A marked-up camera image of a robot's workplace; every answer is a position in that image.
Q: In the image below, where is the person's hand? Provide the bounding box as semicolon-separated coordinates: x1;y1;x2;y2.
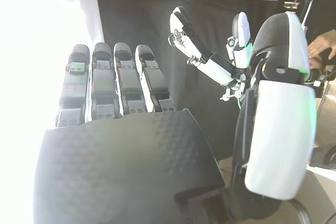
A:
307;29;336;70

